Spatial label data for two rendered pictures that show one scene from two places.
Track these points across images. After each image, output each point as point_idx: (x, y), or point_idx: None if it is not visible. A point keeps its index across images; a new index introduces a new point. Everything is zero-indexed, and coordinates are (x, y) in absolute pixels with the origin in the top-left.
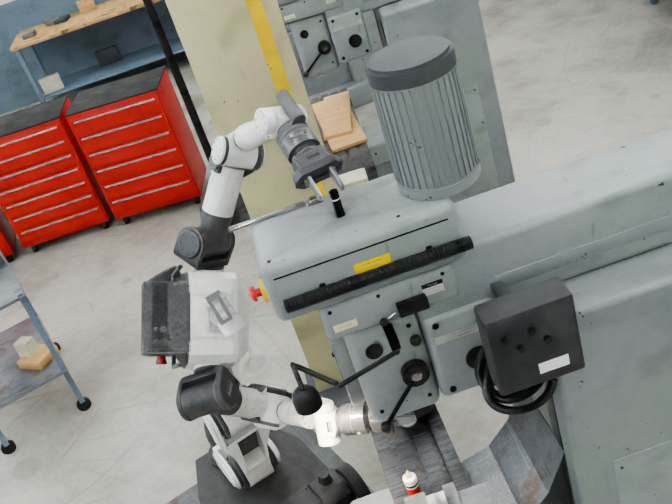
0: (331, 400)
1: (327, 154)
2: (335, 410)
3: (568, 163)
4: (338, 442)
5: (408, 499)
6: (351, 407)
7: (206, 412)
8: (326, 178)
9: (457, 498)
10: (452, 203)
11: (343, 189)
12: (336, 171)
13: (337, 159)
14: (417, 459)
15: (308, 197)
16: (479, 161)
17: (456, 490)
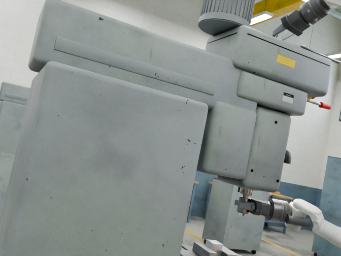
0: (297, 202)
1: (288, 14)
2: (291, 205)
3: (142, 28)
4: (284, 222)
5: (235, 253)
6: (278, 199)
7: None
8: (289, 30)
9: (203, 247)
10: (208, 38)
11: (273, 35)
12: (282, 25)
13: (282, 18)
14: None
15: (305, 46)
16: (199, 17)
17: (205, 250)
